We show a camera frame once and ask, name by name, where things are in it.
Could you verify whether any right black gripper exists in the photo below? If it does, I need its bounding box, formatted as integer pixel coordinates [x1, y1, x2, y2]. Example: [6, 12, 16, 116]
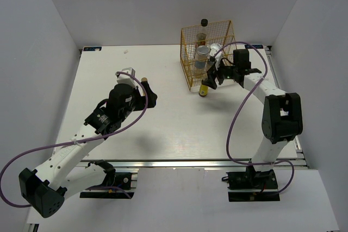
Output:
[202, 58, 238, 90]

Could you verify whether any small yellow label bottle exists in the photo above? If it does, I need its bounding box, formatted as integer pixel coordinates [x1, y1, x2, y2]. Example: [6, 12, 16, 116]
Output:
[198, 80, 209, 97]
[141, 77, 148, 94]

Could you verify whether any dark sauce bottle red label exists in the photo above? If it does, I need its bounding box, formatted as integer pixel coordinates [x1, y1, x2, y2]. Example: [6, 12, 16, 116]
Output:
[195, 18, 208, 47]

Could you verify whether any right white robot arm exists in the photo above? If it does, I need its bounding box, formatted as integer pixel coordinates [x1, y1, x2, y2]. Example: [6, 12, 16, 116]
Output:
[202, 49, 303, 188]

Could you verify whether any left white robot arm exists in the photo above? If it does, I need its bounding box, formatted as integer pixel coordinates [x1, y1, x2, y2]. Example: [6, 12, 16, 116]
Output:
[19, 78, 157, 218]

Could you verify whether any right blue table sticker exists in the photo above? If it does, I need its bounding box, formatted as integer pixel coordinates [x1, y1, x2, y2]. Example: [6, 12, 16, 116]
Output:
[244, 45, 264, 49]

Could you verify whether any blue table sticker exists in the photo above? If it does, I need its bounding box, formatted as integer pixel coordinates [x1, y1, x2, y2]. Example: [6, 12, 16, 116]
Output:
[244, 45, 264, 49]
[83, 46, 102, 52]

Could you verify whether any left blue table sticker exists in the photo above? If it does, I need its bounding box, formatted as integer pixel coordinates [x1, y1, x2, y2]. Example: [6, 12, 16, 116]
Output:
[83, 46, 102, 52]

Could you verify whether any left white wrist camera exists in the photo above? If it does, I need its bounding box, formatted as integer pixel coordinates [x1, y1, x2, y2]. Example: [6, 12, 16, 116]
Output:
[115, 67, 136, 88]

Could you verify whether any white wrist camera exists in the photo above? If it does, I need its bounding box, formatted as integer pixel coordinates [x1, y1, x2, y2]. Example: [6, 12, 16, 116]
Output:
[208, 47, 225, 71]
[115, 67, 136, 88]

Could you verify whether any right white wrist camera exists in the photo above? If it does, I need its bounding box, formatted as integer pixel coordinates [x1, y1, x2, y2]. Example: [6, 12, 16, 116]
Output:
[208, 47, 225, 71]

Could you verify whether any yellow wire basket rack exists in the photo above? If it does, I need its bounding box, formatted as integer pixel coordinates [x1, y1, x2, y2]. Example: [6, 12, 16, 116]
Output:
[180, 20, 237, 90]

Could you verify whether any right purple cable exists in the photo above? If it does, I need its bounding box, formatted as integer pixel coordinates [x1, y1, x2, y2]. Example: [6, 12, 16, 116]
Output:
[214, 42, 295, 196]

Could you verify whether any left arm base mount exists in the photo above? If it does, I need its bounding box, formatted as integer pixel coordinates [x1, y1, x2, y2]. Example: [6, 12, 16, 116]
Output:
[79, 160, 137, 199]

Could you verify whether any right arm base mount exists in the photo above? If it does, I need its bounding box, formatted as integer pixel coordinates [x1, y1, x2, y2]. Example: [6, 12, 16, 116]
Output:
[221, 170, 280, 202]

